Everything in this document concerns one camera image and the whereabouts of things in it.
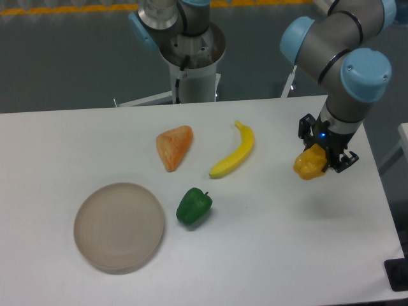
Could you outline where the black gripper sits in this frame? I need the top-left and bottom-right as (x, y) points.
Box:
(298, 113), (359, 173)

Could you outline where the yellow bell pepper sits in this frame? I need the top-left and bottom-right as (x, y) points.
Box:
(293, 143), (327, 180)

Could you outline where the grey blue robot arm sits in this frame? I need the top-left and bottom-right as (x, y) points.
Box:
(128, 1), (397, 179)

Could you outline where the green bell pepper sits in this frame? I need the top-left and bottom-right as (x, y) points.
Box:
(176, 187), (213, 226)

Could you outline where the beige round plate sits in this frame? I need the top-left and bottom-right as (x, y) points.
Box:
(73, 182), (165, 275)

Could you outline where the yellow banana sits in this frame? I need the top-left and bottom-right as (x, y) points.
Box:
(209, 120), (255, 179)

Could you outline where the white furniture edge right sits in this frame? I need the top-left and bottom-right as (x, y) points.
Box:
(378, 122), (407, 176)

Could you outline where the black device at table edge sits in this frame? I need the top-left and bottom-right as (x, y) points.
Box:
(384, 258), (408, 292)

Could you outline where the orange bread wedge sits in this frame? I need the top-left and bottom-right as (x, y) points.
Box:
(156, 126), (193, 172)

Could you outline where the white metal frame bracket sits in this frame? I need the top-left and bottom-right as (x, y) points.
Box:
(280, 65), (297, 98)

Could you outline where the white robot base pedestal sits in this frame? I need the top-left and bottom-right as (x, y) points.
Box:
(159, 22), (226, 104)

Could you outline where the black cable on pedestal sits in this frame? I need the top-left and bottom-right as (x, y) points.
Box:
(173, 55), (191, 104)

